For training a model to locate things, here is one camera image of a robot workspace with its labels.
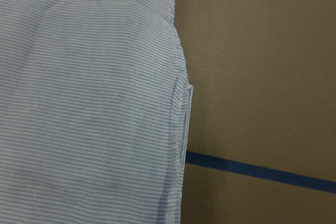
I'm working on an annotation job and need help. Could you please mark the brown paper table mat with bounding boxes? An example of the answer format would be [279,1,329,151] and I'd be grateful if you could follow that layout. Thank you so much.
[175,0,335,223]

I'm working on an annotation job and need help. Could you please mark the light blue striped shirt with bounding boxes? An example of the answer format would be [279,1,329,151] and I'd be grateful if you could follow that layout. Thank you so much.
[1,0,193,223]

